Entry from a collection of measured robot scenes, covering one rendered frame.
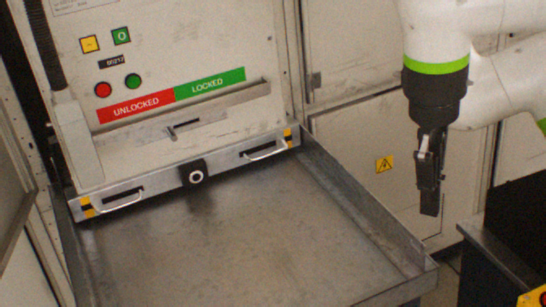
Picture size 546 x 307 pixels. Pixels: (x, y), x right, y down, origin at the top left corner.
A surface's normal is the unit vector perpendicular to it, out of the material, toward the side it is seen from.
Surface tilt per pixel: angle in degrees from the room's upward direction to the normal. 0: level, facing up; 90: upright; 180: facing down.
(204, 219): 0
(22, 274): 90
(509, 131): 90
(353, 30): 90
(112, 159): 90
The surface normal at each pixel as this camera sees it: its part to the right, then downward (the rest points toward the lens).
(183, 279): -0.11, -0.82
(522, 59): -0.51, -0.12
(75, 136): 0.41, 0.48
